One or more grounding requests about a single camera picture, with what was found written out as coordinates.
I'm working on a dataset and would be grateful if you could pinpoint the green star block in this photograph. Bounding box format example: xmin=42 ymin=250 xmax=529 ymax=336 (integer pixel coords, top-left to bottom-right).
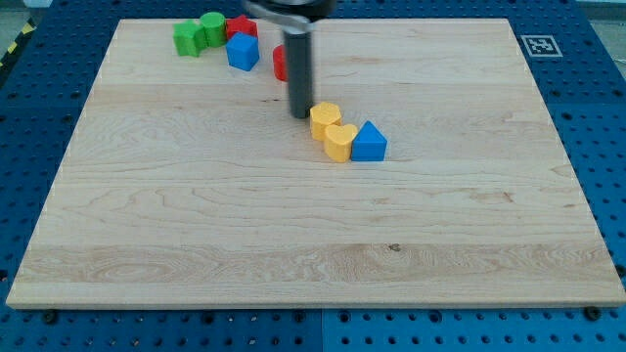
xmin=172 ymin=20 xmax=207 ymax=57

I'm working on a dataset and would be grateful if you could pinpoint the wooden board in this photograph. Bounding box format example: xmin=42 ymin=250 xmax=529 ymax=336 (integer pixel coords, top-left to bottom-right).
xmin=7 ymin=19 xmax=625 ymax=310

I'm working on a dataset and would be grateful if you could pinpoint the yellow hexagon block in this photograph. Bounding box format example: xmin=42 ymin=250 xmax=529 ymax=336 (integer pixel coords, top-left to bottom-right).
xmin=309 ymin=102 xmax=342 ymax=141

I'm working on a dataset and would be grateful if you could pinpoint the red star block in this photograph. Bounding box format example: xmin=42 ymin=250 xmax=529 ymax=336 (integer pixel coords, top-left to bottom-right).
xmin=226 ymin=15 xmax=258 ymax=40

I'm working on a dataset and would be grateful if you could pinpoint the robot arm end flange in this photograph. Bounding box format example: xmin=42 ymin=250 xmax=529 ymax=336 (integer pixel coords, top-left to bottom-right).
xmin=242 ymin=0 xmax=336 ymax=34

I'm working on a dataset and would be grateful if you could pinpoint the white fiducial marker tag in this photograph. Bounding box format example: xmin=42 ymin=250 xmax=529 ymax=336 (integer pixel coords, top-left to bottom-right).
xmin=520 ymin=34 xmax=562 ymax=58

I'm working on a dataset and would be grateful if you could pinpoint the red circle block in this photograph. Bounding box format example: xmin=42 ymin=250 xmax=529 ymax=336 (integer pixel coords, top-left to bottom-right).
xmin=272 ymin=44 xmax=288 ymax=82

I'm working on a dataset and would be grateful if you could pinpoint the blue cube block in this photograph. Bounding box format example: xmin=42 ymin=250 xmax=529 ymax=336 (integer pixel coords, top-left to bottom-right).
xmin=226 ymin=32 xmax=260 ymax=71

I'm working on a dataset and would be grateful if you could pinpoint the green circle block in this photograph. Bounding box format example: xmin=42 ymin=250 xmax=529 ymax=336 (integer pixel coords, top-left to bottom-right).
xmin=200 ymin=12 xmax=227 ymax=48

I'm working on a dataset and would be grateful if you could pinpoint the yellow heart block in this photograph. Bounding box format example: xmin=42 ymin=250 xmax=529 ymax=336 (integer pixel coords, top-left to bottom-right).
xmin=324 ymin=124 xmax=358 ymax=162

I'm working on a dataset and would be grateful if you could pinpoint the blue triangle block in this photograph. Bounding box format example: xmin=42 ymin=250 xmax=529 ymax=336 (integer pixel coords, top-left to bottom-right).
xmin=351 ymin=120 xmax=387 ymax=161

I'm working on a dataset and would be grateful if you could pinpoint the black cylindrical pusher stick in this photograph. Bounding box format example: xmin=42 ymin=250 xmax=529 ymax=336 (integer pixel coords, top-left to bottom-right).
xmin=283 ymin=27 xmax=314 ymax=119

